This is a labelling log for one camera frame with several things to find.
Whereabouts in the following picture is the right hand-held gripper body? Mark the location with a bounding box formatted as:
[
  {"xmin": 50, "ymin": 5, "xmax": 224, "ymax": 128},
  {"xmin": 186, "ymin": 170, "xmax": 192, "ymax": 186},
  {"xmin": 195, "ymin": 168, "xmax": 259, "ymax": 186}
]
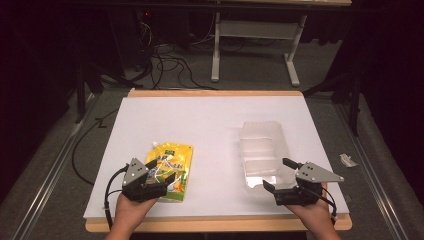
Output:
[{"xmin": 273, "ymin": 161, "xmax": 345, "ymax": 207}]

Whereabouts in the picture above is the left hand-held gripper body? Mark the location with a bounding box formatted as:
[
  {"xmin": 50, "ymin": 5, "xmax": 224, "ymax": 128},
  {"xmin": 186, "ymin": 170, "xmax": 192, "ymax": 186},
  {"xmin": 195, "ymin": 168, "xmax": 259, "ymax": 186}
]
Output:
[{"xmin": 120, "ymin": 157, "xmax": 168, "ymax": 203}]

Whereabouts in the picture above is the yellow spouted sauce pouch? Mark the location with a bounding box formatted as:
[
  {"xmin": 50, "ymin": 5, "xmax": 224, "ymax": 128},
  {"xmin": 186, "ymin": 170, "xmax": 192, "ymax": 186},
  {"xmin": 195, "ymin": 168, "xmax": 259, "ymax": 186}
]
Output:
[{"xmin": 145, "ymin": 141, "xmax": 195, "ymax": 204}]

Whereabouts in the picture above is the clear plastic container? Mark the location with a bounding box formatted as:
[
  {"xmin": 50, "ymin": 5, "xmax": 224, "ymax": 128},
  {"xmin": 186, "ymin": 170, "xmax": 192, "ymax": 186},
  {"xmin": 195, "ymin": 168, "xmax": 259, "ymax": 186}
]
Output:
[{"xmin": 238, "ymin": 120, "xmax": 298, "ymax": 193}]

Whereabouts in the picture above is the person's left hand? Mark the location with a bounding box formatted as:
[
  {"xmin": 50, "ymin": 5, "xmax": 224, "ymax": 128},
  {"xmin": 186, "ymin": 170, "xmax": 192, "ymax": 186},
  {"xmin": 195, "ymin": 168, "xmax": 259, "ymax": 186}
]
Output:
[{"xmin": 114, "ymin": 193, "xmax": 158, "ymax": 232}]

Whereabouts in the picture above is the person's right hand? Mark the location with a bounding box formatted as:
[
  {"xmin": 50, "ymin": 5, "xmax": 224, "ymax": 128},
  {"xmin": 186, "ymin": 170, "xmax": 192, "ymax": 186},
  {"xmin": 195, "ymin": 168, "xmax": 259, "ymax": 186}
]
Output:
[{"xmin": 285, "ymin": 182, "xmax": 335, "ymax": 233}]

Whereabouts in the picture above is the crumpled white paper scrap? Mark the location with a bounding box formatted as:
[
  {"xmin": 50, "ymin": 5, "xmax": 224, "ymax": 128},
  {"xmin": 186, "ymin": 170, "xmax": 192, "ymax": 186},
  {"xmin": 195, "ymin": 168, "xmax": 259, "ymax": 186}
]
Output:
[{"xmin": 339, "ymin": 152, "xmax": 359, "ymax": 168}]

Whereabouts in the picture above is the white table mat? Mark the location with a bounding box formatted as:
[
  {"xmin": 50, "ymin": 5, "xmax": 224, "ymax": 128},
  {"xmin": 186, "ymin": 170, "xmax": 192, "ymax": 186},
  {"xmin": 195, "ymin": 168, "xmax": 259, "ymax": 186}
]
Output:
[{"xmin": 82, "ymin": 96, "xmax": 351, "ymax": 221}]

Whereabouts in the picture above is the black metal stand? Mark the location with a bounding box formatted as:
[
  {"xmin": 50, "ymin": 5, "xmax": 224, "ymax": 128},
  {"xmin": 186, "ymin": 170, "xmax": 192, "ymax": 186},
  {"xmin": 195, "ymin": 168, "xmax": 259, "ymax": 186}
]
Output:
[
  {"xmin": 73, "ymin": 49, "xmax": 134, "ymax": 125},
  {"xmin": 301, "ymin": 59, "xmax": 366, "ymax": 138}
]

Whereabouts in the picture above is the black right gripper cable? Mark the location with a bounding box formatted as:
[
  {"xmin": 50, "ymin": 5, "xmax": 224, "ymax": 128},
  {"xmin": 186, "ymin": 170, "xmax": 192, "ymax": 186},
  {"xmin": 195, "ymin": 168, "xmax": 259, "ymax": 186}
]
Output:
[{"xmin": 308, "ymin": 186, "xmax": 338, "ymax": 225}]

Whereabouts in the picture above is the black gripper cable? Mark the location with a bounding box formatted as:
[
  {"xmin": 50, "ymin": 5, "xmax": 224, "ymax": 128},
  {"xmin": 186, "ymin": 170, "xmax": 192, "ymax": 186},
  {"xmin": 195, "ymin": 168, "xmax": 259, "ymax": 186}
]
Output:
[
  {"xmin": 103, "ymin": 163, "xmax": 130, "ymax": 231},
  {"xmin": 308, "ymin": 186, "xmax": 338, "ymax": 225}
]

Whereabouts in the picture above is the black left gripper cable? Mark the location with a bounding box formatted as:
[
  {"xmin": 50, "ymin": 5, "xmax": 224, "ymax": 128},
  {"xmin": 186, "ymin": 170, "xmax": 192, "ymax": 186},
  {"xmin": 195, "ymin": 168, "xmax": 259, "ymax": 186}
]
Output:
[{"xmin": 103, "ymin": 163, "xmax": 130, "ymax": 231}]

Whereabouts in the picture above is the metal floor rail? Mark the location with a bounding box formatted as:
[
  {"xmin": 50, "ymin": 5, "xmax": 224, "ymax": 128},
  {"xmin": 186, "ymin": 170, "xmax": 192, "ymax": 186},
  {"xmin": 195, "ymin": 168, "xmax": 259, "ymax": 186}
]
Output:
[
  {"xmin": 11, "ymin": 93, "xmax": 101, "ymax": 240},
  {"xmin": 334, "ymin": 103, "xmax": 409, "ymax": 240}
]

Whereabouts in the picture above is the long black floor cable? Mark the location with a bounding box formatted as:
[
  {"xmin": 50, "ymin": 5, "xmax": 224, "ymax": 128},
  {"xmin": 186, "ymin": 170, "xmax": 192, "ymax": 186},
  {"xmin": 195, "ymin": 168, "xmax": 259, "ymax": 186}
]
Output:
[{"xmin": 71, "ymin": 108, "xmax": 120, "ymax": 187}]

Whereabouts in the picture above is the tangle of black cables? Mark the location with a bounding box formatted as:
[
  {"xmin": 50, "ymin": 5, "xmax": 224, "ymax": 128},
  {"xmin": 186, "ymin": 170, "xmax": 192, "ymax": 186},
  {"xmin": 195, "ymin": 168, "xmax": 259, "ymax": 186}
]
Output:
[{"xmin": 131, "ymin": 13, "xmax": 219, "ymax": 92}]

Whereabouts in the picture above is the white metal desk frame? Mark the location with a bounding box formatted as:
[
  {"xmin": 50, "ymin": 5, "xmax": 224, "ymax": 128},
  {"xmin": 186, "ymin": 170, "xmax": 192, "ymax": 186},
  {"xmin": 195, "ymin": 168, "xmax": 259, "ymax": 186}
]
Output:
[{"xmin": 210, "ymin": 11, "xmax": 308, "ymax": 88}]

